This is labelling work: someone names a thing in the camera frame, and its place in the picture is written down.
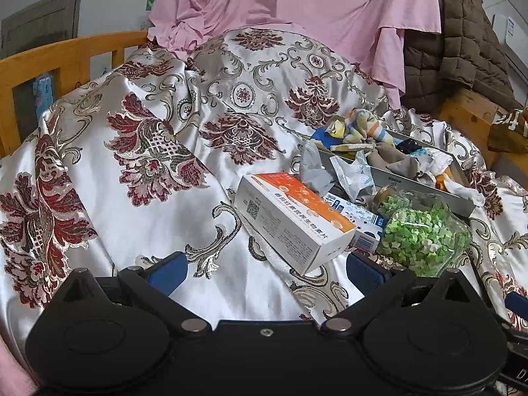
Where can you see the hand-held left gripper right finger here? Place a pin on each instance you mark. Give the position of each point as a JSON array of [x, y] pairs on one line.
[[365, 275]]

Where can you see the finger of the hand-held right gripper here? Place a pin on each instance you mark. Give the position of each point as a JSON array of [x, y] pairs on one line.
[[517, 302]]

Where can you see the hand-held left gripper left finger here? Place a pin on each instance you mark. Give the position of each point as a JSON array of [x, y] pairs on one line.
[[169, 274]]

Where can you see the grey box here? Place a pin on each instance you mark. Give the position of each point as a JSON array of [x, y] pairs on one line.
[[437, 200]]

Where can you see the white towel with blue patch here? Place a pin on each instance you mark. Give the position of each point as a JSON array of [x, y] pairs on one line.
[[447, 165]]

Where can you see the striped sock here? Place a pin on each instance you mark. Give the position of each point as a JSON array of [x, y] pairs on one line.
[[361, 126]]

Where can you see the person's left forearm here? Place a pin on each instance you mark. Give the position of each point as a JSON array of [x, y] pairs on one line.
[[14, 369]]

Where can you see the small white and blue carton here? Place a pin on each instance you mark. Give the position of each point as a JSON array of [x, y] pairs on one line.
[[365, 225]]

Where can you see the jar of green paper stars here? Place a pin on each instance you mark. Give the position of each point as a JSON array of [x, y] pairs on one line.
[[425, 235]]

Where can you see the white and orange carton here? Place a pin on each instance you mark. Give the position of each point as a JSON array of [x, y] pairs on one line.
[[288, 222]]

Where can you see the clear plastic bag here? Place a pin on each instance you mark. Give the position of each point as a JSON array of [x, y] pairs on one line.
[[352, 175]]

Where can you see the floral satin blanket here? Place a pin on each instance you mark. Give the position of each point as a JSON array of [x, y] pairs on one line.
[[144, 173]]

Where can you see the grey crumpled cloth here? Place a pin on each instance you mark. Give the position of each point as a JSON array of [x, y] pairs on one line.
[[315, 167]]

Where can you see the dark blue cloth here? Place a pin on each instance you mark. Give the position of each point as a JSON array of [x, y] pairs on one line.
[[406, 146]]

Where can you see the colourful printed cloth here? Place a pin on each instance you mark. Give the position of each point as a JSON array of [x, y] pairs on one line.
[[326, 137]]

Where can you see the brown printed bag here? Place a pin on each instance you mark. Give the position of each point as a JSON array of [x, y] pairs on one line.
[[509, 130]]

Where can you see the light blue paper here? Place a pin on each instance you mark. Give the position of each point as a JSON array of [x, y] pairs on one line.
[[44, 95]]

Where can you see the brown quilted jacket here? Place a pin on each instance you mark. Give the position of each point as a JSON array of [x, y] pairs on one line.
[[458, 49]]

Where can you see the white air conditioner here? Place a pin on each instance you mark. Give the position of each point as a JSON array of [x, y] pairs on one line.
[[513, 45]]

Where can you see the pink cloth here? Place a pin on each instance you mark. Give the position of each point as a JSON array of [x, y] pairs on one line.
[[309, 8]]

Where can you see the grey wall panel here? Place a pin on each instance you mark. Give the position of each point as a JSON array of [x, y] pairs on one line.
[[41, 20]]

